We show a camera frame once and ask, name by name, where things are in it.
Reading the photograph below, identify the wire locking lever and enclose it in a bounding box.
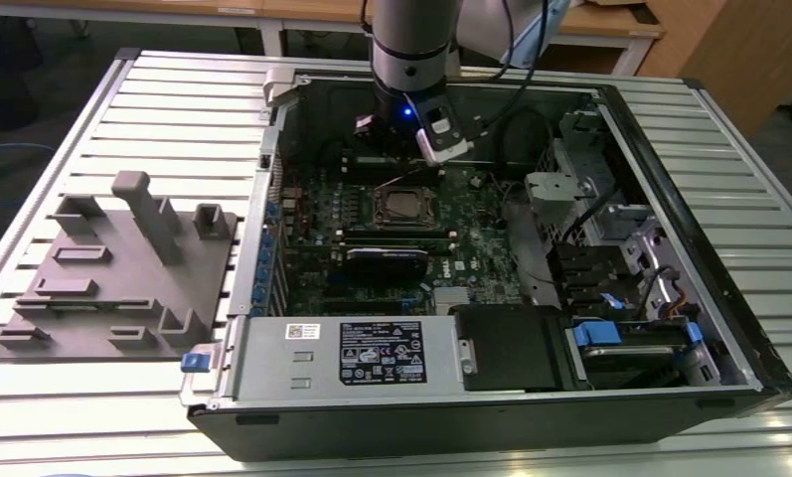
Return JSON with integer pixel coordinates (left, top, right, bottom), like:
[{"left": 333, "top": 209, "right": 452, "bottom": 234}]
[
  {"left": 372, "top": 207, "right": 438, "bottom": 228},
  {"left": 378, "top": 167, "right": 434, "bottom": 192}
]

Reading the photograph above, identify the CPU socket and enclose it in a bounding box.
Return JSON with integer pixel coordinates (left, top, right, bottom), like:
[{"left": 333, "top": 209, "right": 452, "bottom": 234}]
[{"left": 370, "top": 186, "right": 440, "bottom": 229}]

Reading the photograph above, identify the green motherboard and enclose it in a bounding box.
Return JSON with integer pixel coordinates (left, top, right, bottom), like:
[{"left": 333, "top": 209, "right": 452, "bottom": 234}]
[{"left": 280, "top": 163, "right": 526, "bottom": 318}]

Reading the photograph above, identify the black graphics card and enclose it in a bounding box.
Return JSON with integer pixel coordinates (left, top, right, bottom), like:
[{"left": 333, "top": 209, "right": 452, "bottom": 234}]
[{"left": 338, "top": 246, "right": 433, "bottom": 292}]

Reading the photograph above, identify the perforated metal drive cage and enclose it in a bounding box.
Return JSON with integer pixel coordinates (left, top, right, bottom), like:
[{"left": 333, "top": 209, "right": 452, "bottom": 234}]
[{"left": 548, "top": 112, "right": 667, "bottom": 249}]

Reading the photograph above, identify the small silver heatsink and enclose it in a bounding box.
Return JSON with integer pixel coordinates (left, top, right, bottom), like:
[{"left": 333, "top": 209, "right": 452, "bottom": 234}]
[{"left": 433, "top": 286, "right": 473, "bottom": 305}]

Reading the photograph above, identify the grey parts rack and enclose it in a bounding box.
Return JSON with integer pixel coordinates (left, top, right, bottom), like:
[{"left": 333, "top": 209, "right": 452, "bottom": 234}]
[{"left": 0, "top": 171, "right": 242, "bottom": 359}]

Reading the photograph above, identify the silver power supply unit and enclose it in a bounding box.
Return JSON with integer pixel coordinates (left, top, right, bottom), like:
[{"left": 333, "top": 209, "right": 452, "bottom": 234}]
[{"left": 213, "top": 315, "right": 465, "bottom": 401}]

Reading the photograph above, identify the wooden cabinet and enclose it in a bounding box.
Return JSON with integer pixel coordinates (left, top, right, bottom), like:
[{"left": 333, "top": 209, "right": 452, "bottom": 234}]
[{"left": 640, "top": 0, "right": 792, "bottom": 138}]

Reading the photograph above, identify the silver hard disk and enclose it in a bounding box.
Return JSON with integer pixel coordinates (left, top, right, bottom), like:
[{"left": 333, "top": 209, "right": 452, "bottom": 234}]
[{"left": 577, "top": 344, "right": 680, "bottom": 392}]

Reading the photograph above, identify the dark office chair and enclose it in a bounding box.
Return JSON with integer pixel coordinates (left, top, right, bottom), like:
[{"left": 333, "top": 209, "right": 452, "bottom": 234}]
[{"left": 0, "top": 14, "right": 47, "bottom": 133}]

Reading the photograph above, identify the black PC case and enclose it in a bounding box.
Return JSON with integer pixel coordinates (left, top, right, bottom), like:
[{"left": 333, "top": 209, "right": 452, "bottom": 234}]
[{"left": 179, "top": 67, "right": 792, "bottom": 463}]

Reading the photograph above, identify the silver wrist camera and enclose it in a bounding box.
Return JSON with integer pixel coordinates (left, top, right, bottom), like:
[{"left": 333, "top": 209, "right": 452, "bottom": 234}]
[{"left": 413, "top": 97, "right": 476, "bottom": 165}]

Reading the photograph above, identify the grey case handle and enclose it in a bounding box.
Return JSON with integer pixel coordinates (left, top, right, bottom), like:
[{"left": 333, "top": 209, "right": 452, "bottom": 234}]
[{"left": 261, "top": 67, "right": 301, "bottom": 108}]

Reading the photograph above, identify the silver metal bracket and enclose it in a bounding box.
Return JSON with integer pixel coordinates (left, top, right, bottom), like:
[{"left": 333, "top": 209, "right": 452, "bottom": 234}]
[{"left": 524, "top": 171, "right": 600, "bottom": 203}]

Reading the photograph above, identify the wooden desk white frame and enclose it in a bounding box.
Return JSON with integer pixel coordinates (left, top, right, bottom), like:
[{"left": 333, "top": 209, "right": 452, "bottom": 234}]
[
  {"left": 262, "top": 0, "right": 668, "bottom": 76},
  {"left": 0, "top": 0, "right": 285, "bottom": 56}
]

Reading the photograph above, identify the coloured wire bundle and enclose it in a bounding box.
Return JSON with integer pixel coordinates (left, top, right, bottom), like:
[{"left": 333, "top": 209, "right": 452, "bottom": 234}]
[{"left": 657, "top": 296, "right": 699, "bottom": 322}]

